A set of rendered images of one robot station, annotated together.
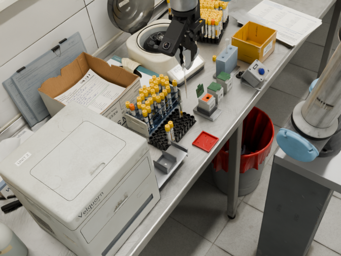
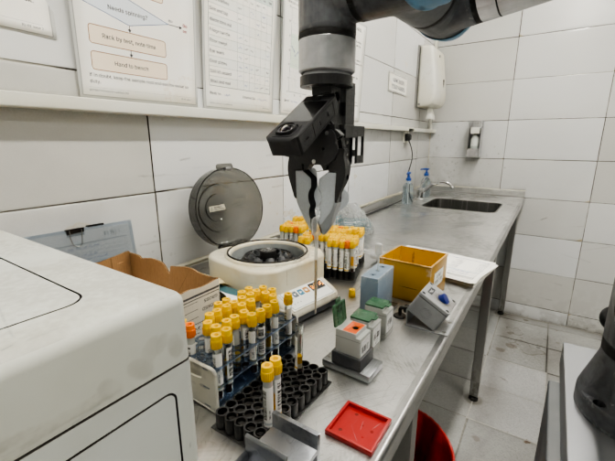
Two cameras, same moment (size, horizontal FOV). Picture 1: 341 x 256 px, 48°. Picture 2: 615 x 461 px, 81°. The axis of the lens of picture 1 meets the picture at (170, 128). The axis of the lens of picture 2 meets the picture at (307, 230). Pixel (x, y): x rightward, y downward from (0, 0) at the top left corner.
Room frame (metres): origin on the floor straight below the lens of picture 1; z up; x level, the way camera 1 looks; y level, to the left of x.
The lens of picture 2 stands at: (0.41, 0.02, 1.26)
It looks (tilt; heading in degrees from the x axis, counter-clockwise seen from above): 14 degrees down; 351
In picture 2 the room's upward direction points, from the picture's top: straight up
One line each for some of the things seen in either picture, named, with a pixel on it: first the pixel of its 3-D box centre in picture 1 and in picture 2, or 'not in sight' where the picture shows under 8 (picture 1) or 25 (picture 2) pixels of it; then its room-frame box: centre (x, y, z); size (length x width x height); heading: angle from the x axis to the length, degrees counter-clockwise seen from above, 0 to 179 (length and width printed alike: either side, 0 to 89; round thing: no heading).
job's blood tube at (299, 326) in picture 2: (180, 110); (298, 352); (0.92, -0.05, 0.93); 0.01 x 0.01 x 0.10
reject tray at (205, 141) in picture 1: (205, 141); (359, 426); (0.81, -0.11, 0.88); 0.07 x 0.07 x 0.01; 47
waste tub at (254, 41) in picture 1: (253, 43); (413, 273); (1.24, -0.38, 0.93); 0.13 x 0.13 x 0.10; 44
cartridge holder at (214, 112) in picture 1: (207, 108); (352, 358); (0.95, -0.14, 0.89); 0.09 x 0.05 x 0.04; 46
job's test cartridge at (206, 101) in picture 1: (206, 103); (352, 343); (0.95, -0.14, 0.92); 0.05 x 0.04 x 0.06; 46
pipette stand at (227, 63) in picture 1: (226, 63); (376, 291); (1.14, -0.26, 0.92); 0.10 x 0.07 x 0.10; 139
